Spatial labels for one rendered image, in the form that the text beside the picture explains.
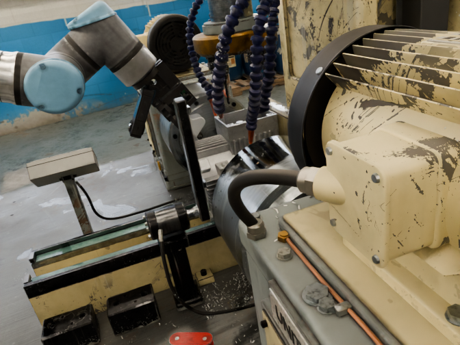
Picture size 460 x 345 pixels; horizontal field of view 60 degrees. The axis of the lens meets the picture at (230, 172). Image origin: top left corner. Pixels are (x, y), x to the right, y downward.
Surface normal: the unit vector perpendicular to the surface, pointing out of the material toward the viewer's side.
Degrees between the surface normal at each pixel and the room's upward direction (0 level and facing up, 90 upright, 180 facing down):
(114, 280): 90
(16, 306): 0
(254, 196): 39
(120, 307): 0
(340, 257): 0
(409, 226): 90
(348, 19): 90
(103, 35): 90
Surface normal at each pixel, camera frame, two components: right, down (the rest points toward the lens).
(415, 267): -0.95, 0.09
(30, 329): -0.15, -0.89
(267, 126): 0.33, 0.36
